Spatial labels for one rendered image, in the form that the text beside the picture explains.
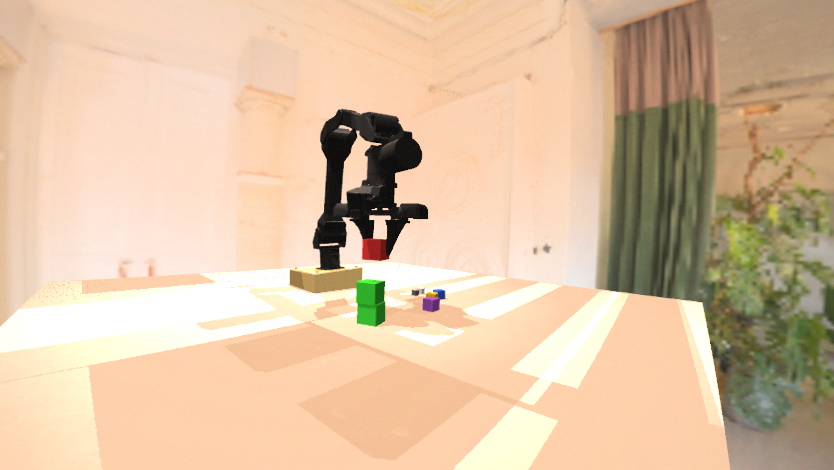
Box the red block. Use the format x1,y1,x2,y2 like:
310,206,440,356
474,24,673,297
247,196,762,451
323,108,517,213
362,239,389,261

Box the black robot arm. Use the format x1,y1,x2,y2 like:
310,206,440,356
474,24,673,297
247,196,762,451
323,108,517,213
312,108,422,271

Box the green block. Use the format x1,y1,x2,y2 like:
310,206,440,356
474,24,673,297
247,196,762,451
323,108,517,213
357,301,386,327
356,279,385,305

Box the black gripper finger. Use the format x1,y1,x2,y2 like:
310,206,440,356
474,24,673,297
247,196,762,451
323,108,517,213
348,219,375,239
385,220,410,256

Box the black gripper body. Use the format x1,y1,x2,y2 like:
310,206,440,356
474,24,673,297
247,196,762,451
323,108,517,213
333,174,428,221

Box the small purple block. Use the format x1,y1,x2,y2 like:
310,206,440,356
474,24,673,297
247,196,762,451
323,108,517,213
422,297,440,312

